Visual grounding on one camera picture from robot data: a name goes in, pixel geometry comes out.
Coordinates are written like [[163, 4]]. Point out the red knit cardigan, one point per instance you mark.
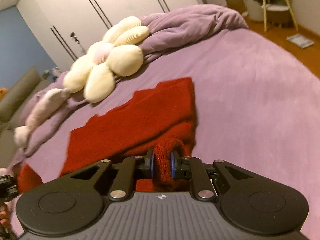
[[140, 120]]

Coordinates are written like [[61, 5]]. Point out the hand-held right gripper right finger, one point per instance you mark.
[[173, 166]]

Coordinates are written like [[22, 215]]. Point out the white wardrobe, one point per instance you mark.
[[100, 5]]

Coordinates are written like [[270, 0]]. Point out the cream flower-shaped pillow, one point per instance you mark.
[[125, 60]]

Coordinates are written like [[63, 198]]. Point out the purple duvet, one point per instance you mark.
[[180, 25]]

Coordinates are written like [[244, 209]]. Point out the person's left hand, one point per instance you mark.
[[3, 217]]

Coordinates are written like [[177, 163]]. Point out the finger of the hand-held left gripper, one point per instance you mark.
[[7, 185]]

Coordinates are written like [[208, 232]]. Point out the purple bed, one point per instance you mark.
[[250, 100]]

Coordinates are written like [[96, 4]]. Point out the grey headboard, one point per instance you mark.
[[17, 97]]

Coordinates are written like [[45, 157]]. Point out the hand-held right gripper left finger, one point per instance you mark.
[[151, 163]]

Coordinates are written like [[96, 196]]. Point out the long pink plush toy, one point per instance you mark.
[[42, 110]]

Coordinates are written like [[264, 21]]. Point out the white bathroom scale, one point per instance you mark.
[[300, 40]]

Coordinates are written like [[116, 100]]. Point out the yellow-green side table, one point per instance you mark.
[[275, 6]]

